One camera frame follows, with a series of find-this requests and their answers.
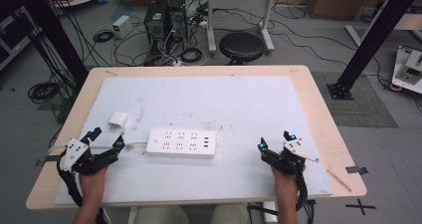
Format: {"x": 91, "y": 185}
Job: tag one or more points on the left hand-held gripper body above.
{"x": 77, "y": 152}

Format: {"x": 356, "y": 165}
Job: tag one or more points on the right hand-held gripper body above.
{"x": 292, "y": 154}

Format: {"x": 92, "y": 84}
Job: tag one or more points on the person's right hand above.
{"x": 285, "y": 184}

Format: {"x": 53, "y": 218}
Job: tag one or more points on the person's left hand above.
{"x": 93, "y": 180}

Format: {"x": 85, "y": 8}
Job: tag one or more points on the white plug adapter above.
{"x": 117, "y": 119}

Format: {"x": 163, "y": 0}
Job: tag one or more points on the grey tape strip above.
{"x": 49, "y": 159}

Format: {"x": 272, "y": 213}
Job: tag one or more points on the wooden table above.
{"x": 318, "y": 94}

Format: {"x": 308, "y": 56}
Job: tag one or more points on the thin wooden stick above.
{"x": 339, "y": 180}

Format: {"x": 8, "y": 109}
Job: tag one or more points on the white power strip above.
{"x": 180, "y": 143}

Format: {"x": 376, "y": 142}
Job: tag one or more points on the white table mat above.
{"x": 215, "y": 101}

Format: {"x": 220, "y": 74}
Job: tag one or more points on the person's right leg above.
{"x": 230, "y": 214}

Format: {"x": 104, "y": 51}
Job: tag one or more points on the person's leg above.
{"x": 230, "y": 214}
{"x": 162, "y": 215}

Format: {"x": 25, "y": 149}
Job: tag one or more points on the grey floor mat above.
{"x": 365, "y": 108}

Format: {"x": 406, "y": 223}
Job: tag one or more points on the person's left leg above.
{"x": 162, "y": 215}

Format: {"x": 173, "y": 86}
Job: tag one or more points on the black round stool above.
{"x": 241, "y": 46}

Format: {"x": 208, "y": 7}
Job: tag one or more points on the white power supply box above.
{"x": 122, "y": 26}

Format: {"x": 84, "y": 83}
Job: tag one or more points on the grey metal rack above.
{"x": 13, "y": 38}

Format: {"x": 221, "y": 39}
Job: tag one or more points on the black computer tower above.
{"x": 156, "y": 20}
{"x": 177, "y": 18}

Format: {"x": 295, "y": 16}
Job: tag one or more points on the white electronic device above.
{"x": 409, "y": 69}

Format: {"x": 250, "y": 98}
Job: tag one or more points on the large cardboard box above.
{"x": 336, "y": 1}

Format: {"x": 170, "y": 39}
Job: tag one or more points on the black metal post with base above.
{"x": 375, "y": 36}

